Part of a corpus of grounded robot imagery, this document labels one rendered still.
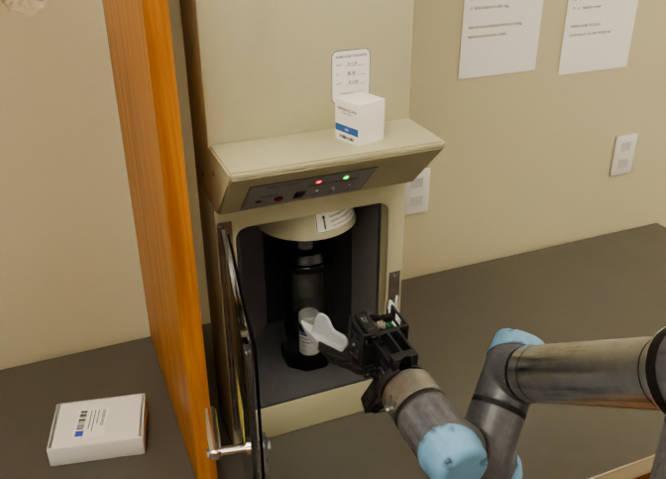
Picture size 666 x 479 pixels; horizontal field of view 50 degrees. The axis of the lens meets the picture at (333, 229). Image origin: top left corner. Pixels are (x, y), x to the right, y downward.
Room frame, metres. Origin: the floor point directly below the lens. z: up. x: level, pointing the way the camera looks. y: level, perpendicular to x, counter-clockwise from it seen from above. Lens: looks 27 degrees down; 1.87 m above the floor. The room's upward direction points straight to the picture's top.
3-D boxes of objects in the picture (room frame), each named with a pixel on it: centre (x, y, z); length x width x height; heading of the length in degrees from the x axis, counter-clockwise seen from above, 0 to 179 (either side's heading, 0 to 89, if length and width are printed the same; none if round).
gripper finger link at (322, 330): (0.89, 0.02, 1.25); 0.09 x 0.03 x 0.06; 58
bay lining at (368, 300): (1.14, 0.07, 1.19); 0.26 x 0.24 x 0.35; 112
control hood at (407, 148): (0.97, 0.01, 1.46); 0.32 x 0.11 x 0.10; 112
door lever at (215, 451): (0.72, 0.14, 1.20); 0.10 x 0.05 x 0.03; 13
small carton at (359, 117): (0.99, -0.04, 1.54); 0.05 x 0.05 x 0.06; 41
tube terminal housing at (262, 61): (1.14, 0.08, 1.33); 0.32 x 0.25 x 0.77; 112
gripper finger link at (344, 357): (0.86, -0.02, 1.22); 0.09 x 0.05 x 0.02; 58
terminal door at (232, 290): (0.80, 0.13, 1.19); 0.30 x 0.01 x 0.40; 13
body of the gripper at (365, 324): (0.82, -0.07, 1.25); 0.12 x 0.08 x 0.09; 22
